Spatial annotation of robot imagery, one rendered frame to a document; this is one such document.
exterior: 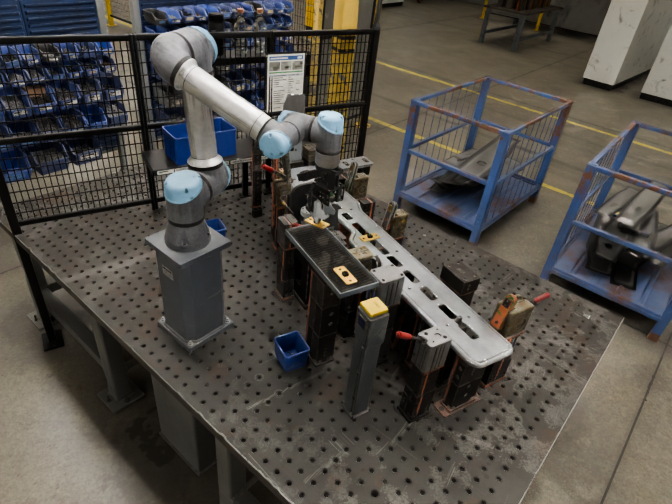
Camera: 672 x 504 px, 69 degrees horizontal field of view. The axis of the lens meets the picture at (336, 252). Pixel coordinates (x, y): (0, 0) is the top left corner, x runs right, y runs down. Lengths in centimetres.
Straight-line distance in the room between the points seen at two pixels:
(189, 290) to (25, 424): 128
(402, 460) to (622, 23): 845
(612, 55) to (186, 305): 851
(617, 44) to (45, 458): 897
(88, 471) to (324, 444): 122
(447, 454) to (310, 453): 43
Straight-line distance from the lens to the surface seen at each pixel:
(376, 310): 140
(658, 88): 945
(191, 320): 184
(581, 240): 420
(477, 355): 159
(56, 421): 274
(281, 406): 173
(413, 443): 171
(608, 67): 952
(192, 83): 144
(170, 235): 169
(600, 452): 293
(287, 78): 269
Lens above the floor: 208
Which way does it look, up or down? 35 degrees down
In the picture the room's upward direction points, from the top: 7 degrees clockwise
